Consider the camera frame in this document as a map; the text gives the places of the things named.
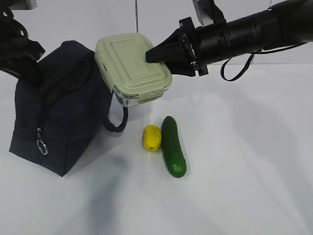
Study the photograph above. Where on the green lid glass food container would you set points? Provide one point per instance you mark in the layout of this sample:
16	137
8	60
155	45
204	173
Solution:
121	60

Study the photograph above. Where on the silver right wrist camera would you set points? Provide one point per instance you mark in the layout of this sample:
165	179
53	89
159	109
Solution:
208	12

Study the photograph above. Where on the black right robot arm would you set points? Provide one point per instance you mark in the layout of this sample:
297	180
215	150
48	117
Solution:
283	26

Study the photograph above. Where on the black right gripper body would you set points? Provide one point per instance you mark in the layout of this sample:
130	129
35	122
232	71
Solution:
191	44

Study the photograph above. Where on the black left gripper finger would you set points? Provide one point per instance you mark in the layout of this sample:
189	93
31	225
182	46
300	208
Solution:
33	73

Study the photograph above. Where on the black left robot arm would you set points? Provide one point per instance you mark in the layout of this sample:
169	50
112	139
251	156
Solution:
10	28

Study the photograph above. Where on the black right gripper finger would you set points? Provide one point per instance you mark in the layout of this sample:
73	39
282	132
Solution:
169	50
180	68

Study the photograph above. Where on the green cucumber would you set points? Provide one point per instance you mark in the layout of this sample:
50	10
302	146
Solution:
172	152

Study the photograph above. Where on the yellow lemon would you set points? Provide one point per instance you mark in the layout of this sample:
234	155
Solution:
151	138

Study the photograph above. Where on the navy blue lunch bag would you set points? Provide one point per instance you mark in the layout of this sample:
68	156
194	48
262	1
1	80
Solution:
55	123

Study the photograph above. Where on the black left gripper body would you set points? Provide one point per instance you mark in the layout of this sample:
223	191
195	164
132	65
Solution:
16	52

